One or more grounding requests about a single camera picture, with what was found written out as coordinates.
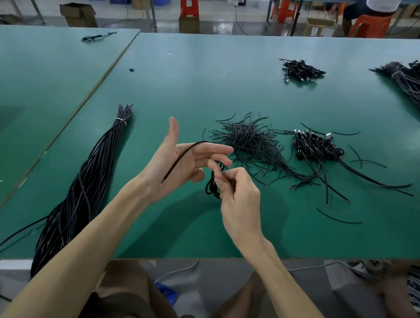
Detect long black cable bundle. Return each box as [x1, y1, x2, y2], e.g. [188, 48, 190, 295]
[0, 89, 135, 314]

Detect open cardboard box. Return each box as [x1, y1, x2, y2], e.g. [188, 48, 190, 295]
[57, 0, 101, 31]

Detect person's right forearm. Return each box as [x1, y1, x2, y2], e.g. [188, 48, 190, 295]
[235, 237, 376, 318]

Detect person's left hand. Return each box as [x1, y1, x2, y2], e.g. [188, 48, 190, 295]
[131, 113, 238, 214]

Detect orange plastic stool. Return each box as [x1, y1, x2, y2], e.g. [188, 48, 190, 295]
[347, 11, 393, 43]
[276, 0, 299, 26]

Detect red plastic stool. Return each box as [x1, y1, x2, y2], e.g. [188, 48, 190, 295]
[177, 0, 203, 20]

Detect small pile of knotted cables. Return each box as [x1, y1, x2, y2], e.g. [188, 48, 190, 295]
[276, 56, 328, 88]

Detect blue plastic item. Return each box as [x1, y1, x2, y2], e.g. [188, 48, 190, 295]
[152, 281, 181, 308]

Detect pile of black wire ties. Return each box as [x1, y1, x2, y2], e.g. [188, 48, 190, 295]
[204, 109, 316, 190]

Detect loose black wire tie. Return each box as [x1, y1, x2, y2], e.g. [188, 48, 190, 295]
[346, 145, 367, 169]
[315, 207, 365, 226]
[350, 157, 388, 169]

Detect person's right hand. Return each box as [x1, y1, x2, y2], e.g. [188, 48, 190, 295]
[196, 159, 281, 260]

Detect small cardboard box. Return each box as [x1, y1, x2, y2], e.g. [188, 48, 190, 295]
[176, 15, 203, 37]

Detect person's brown shorts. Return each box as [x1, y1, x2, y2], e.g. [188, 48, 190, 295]
[77, 252, 197, 318]

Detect black fan on stand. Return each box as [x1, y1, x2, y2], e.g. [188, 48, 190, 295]
[290, 0, 308, 38]

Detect person's left forearm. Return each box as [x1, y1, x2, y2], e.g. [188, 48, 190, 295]
[0, 164, 157, 318]

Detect small cable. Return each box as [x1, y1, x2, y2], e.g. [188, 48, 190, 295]
[81, 27, 118, 47]

